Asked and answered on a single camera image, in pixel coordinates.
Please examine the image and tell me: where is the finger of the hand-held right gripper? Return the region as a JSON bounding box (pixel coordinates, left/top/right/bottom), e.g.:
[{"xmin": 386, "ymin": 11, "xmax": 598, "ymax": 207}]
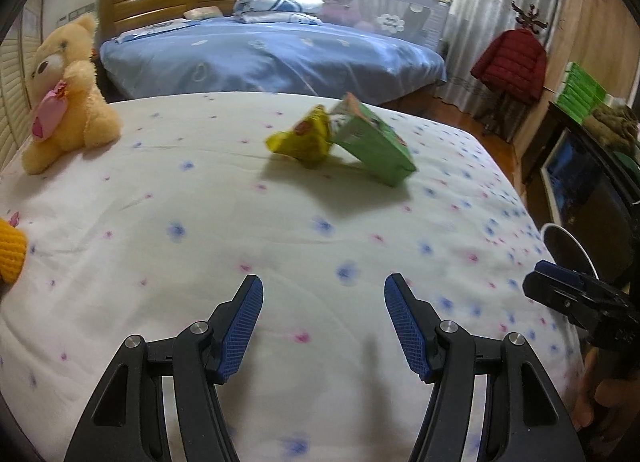
[{"xmin": 522, "ymin": 259, "xmax": 601, "ymax": 325}]

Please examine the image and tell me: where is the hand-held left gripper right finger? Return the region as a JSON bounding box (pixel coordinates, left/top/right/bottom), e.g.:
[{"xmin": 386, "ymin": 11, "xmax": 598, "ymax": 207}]
[{"xmin": 384, "ymin": 273, "xmax": 586, "ymax": 462}]

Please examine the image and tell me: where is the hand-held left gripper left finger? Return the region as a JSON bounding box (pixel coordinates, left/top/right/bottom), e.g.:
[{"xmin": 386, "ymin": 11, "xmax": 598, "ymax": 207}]
[{"xmin": 65, "ymin": 276, "xmax": 264, "ymax": 462}]

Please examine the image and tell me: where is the black white-rimmed trash bin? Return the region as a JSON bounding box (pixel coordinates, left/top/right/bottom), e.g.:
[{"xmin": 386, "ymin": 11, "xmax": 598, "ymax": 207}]
[{"xmin": 542, "ymin": 223, "xmax": 599, "ymax": 279}]

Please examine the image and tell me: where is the green carton box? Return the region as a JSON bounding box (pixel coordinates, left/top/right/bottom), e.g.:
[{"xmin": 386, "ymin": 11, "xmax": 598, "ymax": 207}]
[{"xmin": 327, "ymin": 93, "xmax": 418, "ymax": 187}]

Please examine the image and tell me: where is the yellow snack packet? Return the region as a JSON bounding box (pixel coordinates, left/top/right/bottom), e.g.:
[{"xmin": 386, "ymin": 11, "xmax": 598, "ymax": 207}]
[{"xmin": 265, "ymin": 104, "xmax": 334, "ymax": 167}]

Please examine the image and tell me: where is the person's right hand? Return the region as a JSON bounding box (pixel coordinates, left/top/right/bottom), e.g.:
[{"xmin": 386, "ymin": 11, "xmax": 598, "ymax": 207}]
[{"xmin": 574, "ymin": 342, "xmax": 640, "ymax": 458}]

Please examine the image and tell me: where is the black television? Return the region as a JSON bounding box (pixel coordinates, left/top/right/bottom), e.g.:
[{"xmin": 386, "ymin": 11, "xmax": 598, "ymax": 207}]
[{"xmin": 520, "ymin": 102, "xmax": 640, "ymax": 293}]

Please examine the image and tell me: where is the white floral quilt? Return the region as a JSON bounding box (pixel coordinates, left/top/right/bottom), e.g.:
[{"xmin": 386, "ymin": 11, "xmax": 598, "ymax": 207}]
[{"xmin": 0, "ymin": 92, "xmax": 586, "ymax": 462}]

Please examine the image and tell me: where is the brown furry cloth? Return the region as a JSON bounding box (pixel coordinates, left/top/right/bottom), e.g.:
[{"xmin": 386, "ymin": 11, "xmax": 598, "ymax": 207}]
[{"xmin": 587, "ymin": 104, "xmax": 640, "ymax": 157}]

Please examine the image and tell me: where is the stack of green boxes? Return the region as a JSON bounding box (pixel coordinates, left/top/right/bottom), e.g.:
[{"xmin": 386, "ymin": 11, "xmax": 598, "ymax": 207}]
[{"xmin": 555, "ymin": 62, "xmax": 618, "ymax": 123}]

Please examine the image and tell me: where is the red puffer jacket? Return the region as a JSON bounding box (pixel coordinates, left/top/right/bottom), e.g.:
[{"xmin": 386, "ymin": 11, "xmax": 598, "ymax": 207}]
[{"xmin": 470, "ymin": 29, "xmax": 548, "ymax": 103}]

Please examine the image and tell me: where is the yellow knitted toy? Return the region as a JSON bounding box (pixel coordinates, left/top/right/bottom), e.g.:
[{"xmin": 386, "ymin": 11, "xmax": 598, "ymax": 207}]
[{"xmin": 0, "ymin": 214, "xmax": 28, "ymax": 287}]

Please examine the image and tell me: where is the light wooden wardrobe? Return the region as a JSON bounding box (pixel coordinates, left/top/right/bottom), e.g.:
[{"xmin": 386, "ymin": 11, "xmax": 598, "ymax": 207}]
[{"xmin": 512, "ymin": 0, "xmax": 640, "ymax": 143}]

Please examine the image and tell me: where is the wooden coat rack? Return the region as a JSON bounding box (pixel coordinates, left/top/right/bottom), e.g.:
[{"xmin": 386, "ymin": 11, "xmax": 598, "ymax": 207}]
[{"xmin": 480, "ymin": 2, "xmax": 551, "ymax": 137}]

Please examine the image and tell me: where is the blue bed sheet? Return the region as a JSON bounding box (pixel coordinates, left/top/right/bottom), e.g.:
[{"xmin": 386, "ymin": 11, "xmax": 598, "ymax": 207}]
[{"xmin": 100, "ymin": 12, "xmax": 447, "ymax": 105}]

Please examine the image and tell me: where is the yellow teddy bear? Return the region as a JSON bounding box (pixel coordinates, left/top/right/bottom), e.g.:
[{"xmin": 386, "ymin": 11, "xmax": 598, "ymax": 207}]
[{"xmin": 21, "ymin": 14, "xmax": 123, "ymax": 175}]

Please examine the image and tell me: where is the pink plush toy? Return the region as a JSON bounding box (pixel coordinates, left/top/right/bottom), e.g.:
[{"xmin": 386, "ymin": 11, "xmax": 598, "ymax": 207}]
[{"xmin": 320, "ymin": 2, "xmax": 381, "ymax": 32}]

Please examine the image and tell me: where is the small pink pillow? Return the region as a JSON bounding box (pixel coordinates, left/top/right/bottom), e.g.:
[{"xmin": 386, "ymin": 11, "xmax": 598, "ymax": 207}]
[{"xmin": 182, "ymin": 6, "xmax": 223, "ymax": 21}]

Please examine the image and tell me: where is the folded blue white quilt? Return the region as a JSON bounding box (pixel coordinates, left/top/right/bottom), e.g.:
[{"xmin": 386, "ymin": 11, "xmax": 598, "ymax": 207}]
[{"xmin": 235, "ymin": 0, "xmax": 326, "ymax": 25}]

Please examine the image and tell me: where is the grey mesh bed rail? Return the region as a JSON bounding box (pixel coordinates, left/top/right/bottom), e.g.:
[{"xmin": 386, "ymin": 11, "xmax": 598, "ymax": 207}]
[{"xmin": 305, "ymin": 0, "xmax": 453, "ymax": 50}]

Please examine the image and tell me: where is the wall switch panel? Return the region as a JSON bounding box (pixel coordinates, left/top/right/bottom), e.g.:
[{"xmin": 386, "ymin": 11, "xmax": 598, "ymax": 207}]
[{"xmin": 56, "ymin": 4, "xmax": 96, "ymax": 23}]

